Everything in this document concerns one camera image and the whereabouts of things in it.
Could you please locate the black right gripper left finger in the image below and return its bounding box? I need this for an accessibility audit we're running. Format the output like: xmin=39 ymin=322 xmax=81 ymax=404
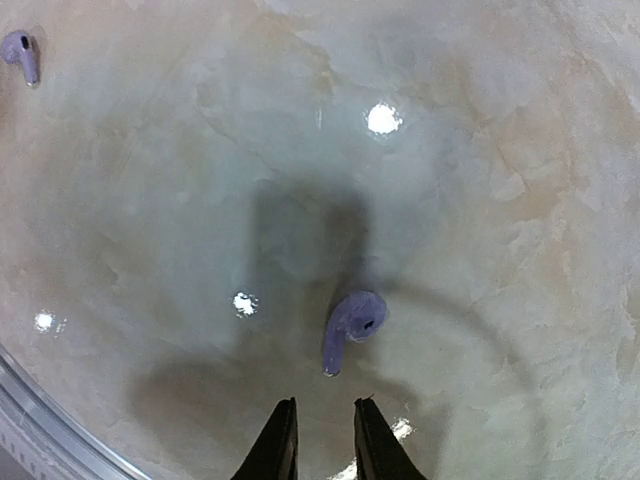
xmin=232 ymin=397 xmax=298 ymax=480

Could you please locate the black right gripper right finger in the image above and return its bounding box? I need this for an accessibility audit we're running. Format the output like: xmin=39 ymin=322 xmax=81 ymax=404
xmin=354 ymin=398 xmax=426 ymax=480

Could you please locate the lavender earbud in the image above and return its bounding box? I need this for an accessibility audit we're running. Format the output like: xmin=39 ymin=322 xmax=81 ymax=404
xmin=1 ymin=30 xmax=40 ymax=87
xmin=322 ymin=290 xmax=387 ymax=377

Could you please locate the aluminium front rail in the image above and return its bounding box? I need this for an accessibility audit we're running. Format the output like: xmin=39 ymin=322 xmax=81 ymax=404
xmin=1 ymin=349 xmax=149 ymax=479

